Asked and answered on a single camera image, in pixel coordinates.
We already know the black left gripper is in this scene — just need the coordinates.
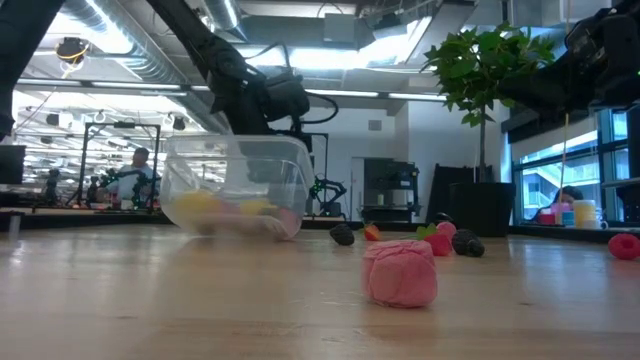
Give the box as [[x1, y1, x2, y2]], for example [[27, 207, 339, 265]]
[[212, 69, 301, 185]]

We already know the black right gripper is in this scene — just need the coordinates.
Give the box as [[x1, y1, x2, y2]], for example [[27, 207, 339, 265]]
[[499, 0, 640, 119]]

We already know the clear plastic tupperware container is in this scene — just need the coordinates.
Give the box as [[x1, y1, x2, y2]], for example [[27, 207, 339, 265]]
[[158, 133, 316, 242]]

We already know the yellow toy lemon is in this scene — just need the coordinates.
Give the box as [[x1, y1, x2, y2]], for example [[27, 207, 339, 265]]
[[174, 192, 224, 219]]

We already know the black toy blackberry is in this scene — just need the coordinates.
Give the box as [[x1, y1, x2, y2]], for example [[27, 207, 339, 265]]
[[329, 223, 356, 247], [451, 228, 479, 256]]

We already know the background robot station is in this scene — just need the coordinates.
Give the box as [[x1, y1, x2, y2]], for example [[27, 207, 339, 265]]
[[42, 121, 164, 214], [272, 129, 347, 221]]

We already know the green leafy plant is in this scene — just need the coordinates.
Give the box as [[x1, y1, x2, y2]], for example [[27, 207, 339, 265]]
[[422, 20, 557, 184]]

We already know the ceiling strip light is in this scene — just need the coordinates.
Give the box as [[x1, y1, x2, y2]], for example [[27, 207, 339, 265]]
[[299, 88, 381, 99], [387, 91, 449, 103]]

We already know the person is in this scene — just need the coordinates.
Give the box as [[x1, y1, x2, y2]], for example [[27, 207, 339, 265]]
[[532, 184, 585, 224], [107, 147, 161, 209]]

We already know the pink cup stack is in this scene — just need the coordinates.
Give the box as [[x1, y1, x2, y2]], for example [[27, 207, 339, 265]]
[[550, 201, 572, 226]]

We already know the black equipment cabinet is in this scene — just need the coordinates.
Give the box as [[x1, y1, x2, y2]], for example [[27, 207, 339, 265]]
[[362, 158, 422, 224]]

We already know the cream cup stack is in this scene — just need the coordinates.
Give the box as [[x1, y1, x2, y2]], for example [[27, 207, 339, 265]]
[[572, 199, 599, 230]]

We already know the black plant pot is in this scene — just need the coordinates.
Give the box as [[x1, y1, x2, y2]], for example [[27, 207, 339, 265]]
[[448, 181, 517, 238]]

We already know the red toy raspberry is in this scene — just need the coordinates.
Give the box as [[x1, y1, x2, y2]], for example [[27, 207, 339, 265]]
[[607, 232, 640, 261]]

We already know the round ceiling fixture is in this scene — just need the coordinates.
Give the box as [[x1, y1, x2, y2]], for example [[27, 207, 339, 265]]
[[54, 35, 93, 80]]

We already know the black monitor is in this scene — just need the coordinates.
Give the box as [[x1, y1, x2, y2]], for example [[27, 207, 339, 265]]
[[0, 144, 27, 186]]

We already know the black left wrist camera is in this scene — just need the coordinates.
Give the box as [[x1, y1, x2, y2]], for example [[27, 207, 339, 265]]
[[263, 73, 312, 123]]

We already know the black aluminium table frame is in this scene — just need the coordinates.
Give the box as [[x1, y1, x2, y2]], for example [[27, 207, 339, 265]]
[[0, 208, 640, 246]]

